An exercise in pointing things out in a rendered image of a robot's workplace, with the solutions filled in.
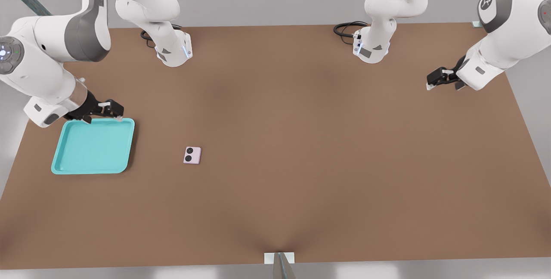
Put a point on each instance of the pale lilac phone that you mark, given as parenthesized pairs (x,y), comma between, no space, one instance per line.
(192,155)

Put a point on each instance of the pale blue-green tray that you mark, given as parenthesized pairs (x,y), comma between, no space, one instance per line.
(92,147)

